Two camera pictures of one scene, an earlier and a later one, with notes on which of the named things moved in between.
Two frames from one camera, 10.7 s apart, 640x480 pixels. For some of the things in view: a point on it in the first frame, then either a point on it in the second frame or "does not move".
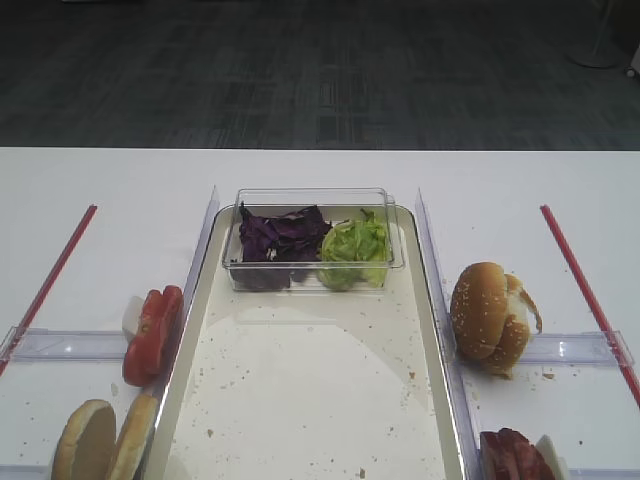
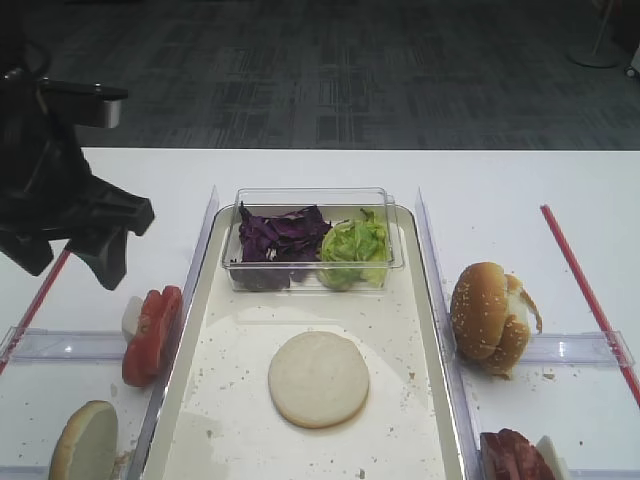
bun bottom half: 137,433 to 318,380
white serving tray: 311,385 does not move
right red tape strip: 594,307 does not move
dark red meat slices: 507,454 does not move
